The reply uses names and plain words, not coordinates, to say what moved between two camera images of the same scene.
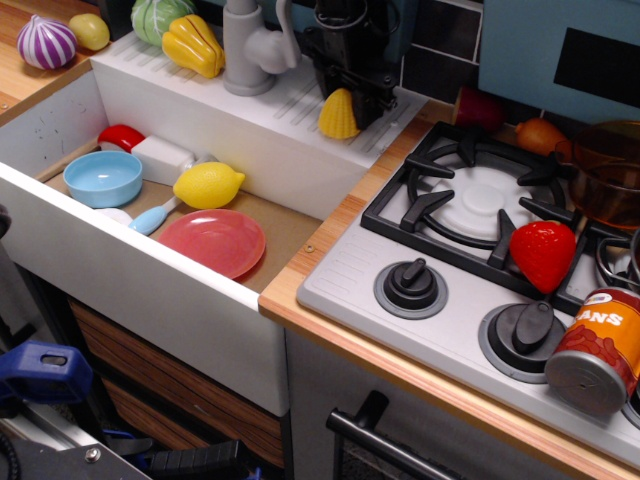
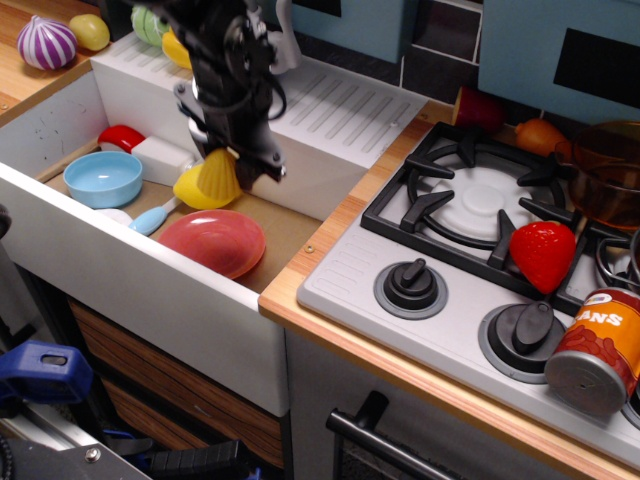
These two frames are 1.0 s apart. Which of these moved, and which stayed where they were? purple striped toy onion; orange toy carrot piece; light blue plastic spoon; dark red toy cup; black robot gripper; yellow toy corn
Moved: black robot gripper; yellow toy corn
Stayed: orange toy carrot piece; light blue plastic spoon; dark red toy cup; purple striped toy onion
